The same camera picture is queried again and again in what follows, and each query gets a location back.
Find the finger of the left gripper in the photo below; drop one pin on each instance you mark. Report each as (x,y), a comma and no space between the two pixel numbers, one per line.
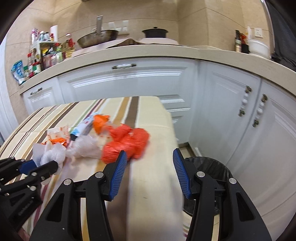
(43,172)
(24,167)

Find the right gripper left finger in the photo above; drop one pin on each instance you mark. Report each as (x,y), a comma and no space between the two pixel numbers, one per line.
(61,219)

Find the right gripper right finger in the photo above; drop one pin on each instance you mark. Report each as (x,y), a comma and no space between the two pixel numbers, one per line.
(239,218)

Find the white plastic bag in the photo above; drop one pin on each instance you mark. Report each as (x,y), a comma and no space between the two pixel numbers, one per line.
(44,153)

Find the orange snack wrapper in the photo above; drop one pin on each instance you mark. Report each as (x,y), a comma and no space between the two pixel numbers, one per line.
(62,141)

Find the clear orange printed wrapper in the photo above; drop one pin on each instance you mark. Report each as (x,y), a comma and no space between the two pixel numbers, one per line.
(58,132)

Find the clear plastic bag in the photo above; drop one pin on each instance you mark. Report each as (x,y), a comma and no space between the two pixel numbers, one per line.
(85,147)

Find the blue white toothpaste tube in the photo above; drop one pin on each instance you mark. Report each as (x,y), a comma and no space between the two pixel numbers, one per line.
(83,128)

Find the orange bag ball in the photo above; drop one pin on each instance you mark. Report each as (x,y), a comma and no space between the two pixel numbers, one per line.
(99,121)

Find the red plastic bag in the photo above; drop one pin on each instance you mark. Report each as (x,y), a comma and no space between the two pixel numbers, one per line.
(124,138)

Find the black trash bin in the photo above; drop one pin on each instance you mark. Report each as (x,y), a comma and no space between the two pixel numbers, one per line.
(209,166)

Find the blue white pouch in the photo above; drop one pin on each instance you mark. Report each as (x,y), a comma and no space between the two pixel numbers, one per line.
(18,72)

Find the red lidded jar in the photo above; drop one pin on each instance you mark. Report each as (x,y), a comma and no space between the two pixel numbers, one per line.
(36,67)

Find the white spice rack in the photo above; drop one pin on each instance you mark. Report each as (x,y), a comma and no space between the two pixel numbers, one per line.
(39,48)

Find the yellow cooking oil bottle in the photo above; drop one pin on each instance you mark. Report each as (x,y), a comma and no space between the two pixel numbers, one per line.
(68,47)

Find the paper towel roll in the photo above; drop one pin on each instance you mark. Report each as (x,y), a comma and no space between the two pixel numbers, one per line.
(54,31)

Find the steel wok pan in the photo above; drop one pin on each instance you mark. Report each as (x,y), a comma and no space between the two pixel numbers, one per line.
(98,37)

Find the white bowl stack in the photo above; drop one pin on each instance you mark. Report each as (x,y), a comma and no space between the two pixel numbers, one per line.
(258,48)

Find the beige stove cover cloth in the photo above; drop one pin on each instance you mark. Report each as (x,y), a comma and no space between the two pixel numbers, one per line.
(125,42)

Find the dark sauce bottle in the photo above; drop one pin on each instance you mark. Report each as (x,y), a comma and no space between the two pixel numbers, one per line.
(237,41)

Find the black pot with lid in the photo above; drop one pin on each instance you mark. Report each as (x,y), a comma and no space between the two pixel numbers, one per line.
(155,32)

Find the dark hanging cloth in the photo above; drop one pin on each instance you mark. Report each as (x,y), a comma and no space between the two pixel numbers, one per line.
(281,15)

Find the left drawer handle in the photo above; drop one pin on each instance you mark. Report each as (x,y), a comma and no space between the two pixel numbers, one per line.
(36,91)

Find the left cabinet door handle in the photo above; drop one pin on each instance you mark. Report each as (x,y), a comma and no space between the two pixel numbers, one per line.
(244,101)

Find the cabinet door handle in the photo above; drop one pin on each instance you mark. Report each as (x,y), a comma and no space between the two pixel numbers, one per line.
(244,101)
(260,110)

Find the right cabinet door handle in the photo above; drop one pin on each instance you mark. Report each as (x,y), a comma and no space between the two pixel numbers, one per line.
(260,110)

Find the wide drawer handle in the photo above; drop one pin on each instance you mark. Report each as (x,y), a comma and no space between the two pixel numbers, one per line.
(124,66)

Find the white double wall switch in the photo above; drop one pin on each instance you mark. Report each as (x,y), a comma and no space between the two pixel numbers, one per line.
(120,26)

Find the white wall socket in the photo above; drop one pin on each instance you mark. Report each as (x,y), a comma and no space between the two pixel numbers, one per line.
(258,33)

